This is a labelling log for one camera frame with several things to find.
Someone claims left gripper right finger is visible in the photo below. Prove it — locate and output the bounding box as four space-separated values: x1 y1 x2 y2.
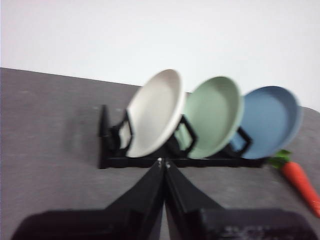
164 161 226 240

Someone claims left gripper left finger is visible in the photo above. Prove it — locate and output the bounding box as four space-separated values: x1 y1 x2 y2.
104 157 166 240

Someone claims green plate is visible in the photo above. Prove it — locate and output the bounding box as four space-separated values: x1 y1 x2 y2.
174 76 244 159

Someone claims orange carrot with green leaves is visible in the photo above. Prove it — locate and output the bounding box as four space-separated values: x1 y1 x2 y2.
266 149 320 218

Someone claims black plate rack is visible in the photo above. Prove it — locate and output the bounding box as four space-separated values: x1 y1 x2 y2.
97 104 267 170

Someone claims white plate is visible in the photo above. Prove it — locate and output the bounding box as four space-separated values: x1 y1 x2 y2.
126 69 186 158

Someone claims blue plate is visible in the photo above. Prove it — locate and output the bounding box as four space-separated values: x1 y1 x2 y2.
229 86 305 160

